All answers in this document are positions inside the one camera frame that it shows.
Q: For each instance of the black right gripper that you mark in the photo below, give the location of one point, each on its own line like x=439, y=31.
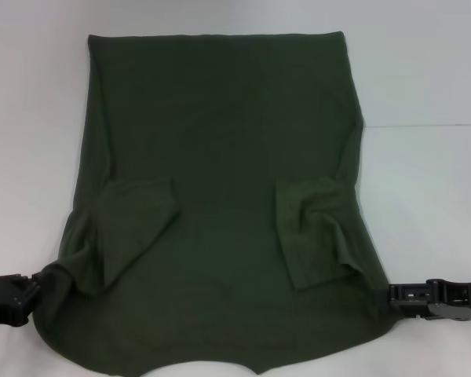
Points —
x=443, y=298

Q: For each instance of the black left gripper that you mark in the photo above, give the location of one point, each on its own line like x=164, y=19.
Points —
x=2, y=298

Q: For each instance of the dark green shirt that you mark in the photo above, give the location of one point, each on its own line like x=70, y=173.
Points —
x=220, y=137

